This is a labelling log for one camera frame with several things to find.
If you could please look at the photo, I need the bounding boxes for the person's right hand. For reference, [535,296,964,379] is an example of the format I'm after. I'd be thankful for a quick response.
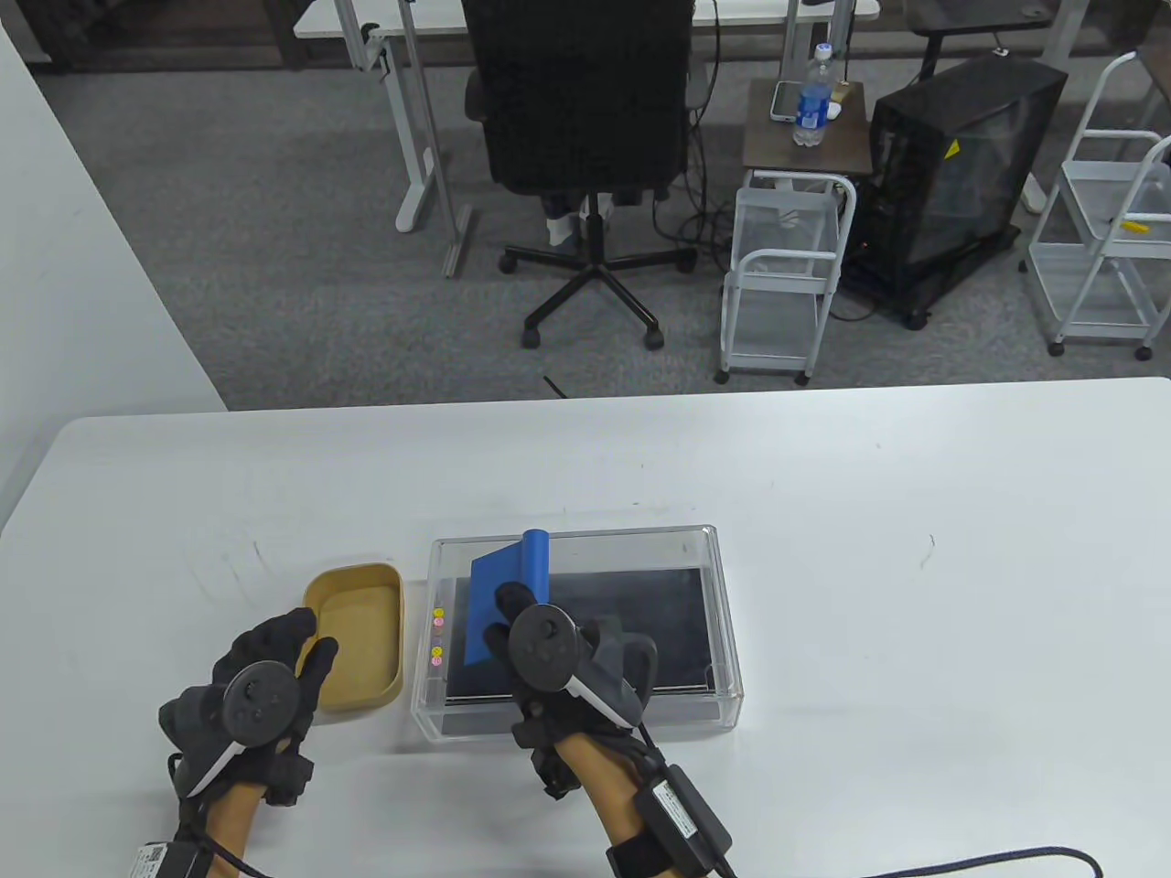
[484,585,660,798]

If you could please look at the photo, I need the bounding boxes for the person's left hand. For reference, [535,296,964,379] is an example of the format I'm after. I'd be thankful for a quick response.
[158,607,340,808]

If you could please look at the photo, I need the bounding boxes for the blue plastic squeegee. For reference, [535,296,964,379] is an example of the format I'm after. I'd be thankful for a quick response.
[463,528,551,668]

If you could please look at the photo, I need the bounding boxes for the person's left forearm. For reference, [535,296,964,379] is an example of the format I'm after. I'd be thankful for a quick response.
[194,777,268,878]

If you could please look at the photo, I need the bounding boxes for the person's right forearm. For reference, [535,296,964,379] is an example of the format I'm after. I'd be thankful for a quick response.
[553,732,710,878]

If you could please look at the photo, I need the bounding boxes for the black round right glove controller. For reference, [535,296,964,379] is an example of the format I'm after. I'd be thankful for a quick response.
[507,604,641,733]

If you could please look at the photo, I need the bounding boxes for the black round glove controller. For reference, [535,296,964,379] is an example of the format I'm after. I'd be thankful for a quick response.
[174,662,300,798]
[507,604,641,733]

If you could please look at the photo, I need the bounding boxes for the tan plastic tray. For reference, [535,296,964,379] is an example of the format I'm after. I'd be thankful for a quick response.
[302,562,407,716]

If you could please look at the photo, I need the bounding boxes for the black round left glove controller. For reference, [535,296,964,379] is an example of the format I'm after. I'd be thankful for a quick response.
[174,662,300,798]

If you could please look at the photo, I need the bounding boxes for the black tablet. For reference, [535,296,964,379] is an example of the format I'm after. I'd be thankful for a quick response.
[445,567,715,704]

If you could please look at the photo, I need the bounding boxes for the clear plastic box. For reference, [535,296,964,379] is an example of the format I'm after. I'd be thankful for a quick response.
[411,524,745,744]

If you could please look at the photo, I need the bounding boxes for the white mesh cart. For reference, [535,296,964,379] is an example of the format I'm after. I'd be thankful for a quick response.
[714,170,859,386]

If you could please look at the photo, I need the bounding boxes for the white standing desk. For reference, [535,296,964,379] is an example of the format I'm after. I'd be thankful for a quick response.
[293,0,881,279]

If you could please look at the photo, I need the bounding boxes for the black office chair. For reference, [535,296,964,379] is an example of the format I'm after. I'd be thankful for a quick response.
[460,0,698,351]

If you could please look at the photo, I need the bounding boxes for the brown side table top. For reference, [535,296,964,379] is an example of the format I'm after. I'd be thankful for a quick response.
[742,77,876,177]

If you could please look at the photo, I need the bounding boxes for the clear water bottle blue label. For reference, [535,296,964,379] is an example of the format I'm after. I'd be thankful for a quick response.
[791,42,837,148]

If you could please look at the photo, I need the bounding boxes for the black computer tower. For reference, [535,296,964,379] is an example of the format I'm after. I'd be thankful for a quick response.
[842,53,1069,331]

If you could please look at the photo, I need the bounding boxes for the dark desk with black leg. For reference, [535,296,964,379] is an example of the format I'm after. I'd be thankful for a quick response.
[901,0,1094,85]

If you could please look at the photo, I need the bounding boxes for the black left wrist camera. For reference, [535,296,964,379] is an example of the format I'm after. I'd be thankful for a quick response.
[126,841,209,878]

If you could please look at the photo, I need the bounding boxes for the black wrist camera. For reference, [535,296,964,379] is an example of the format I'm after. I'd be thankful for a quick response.
[606,764,735,878]
[126,841,209,878]

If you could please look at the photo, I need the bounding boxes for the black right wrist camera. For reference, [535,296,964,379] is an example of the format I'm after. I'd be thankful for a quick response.
[606,764,735,878]

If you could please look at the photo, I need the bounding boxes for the black floor cables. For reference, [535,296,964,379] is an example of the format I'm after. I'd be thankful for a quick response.
[651,0,744,250]

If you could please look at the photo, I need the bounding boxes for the black braided cable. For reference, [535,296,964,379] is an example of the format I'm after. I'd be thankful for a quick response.
[727,846,1105,878]

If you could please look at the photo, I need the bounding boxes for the white wire rolling cart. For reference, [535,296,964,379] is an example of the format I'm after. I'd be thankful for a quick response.
[1020,50,1171,361]

